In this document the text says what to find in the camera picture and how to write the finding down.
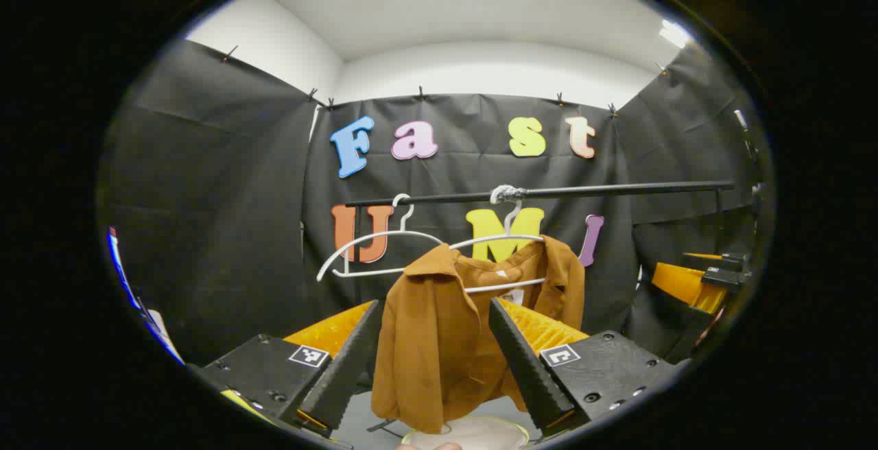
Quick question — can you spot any brown jacket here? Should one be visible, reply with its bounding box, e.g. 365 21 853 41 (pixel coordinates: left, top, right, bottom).
370 234 587 435

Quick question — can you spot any black clothes rack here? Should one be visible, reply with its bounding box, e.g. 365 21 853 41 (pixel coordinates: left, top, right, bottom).
345 180 736 215

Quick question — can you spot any white laundry hamper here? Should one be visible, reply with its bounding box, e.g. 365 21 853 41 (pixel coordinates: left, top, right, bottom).
401 414 530 450

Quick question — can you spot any small ceiling light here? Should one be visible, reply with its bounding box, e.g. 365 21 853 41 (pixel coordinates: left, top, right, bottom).
659 19 693 50

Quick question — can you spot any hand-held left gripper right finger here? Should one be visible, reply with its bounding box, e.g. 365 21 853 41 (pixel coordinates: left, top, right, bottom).
487 297 690 438

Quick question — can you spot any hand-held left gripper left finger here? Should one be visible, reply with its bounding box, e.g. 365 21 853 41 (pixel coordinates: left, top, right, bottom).
187 299 381 437

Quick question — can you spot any white clothes hanger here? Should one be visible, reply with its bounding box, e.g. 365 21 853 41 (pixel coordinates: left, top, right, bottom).
449 185 547 294
316 193 447 283

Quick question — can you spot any black backdrop cloth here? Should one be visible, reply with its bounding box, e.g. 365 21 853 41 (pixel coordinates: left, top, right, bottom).
99 38 772 368

